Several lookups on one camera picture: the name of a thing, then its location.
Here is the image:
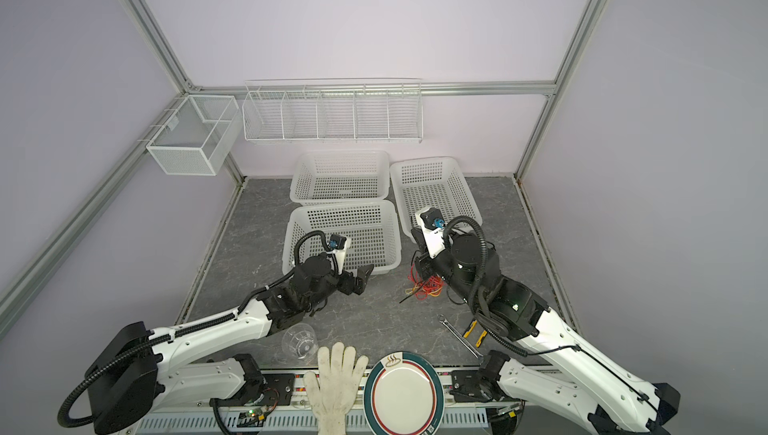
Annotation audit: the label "black cable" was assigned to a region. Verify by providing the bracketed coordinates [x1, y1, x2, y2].
[399, 254, 466, 307]

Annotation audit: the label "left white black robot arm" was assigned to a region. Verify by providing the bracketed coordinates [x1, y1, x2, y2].
[57, 254, 373, 434]

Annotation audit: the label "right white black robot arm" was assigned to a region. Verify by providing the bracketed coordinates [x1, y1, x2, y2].
[416, 230, 680, 434]

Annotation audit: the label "front white plastic basket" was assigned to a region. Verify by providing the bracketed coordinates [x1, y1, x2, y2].
[281, 199, 403, 277]

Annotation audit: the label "white plastic basket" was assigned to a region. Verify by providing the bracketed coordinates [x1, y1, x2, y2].
[281, 199, 403, 277]
[290, 150, 390, 205]
[390, 157, 482, 242]

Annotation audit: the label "clear drinking glass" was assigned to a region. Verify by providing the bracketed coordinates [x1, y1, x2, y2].
[281, 323, 319, 360]

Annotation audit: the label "right white plastic basket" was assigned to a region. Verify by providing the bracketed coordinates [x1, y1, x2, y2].
[390, 157, 482, 242]

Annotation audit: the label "silver combination wrench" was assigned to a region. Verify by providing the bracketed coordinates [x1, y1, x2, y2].
[438, 315, 483, 360]

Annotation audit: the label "rear white plastic basket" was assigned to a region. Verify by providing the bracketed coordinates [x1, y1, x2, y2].
[290, 150, 390, 205]

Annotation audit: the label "white knit glove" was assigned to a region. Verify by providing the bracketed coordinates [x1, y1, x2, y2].
[303, 342, 368, 435]

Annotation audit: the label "white plate green red rim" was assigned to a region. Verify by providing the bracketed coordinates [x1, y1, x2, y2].
[363, 351, 445, 435]

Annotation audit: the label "green circuit board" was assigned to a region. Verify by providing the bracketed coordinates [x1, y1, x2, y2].
[237, 409, 267, 427]

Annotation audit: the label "small white mesh box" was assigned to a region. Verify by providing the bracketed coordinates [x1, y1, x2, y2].
[147, 95, 242, 176]

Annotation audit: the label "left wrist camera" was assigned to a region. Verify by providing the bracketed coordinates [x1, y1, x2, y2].
[328, 234, 350, 274]

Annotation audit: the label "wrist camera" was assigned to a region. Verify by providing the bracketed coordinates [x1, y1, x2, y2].
[328, 234, 350, 274]
[414, 206, 446, 258]

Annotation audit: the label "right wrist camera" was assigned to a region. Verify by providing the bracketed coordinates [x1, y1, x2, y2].
[414, 206, 446, 258]

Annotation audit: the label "yellow handled pliers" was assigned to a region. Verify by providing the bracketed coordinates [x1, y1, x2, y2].
[463, 319, 487, 349]

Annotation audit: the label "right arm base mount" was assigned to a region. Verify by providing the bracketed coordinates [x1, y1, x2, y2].
[449, 370, 513, 403]

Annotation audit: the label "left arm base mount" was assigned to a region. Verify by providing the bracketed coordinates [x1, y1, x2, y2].
[218, 372, 296, 408]

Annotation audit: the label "long white wire shelf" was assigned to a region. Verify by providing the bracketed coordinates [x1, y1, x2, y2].
[241, 78, 423, 143]

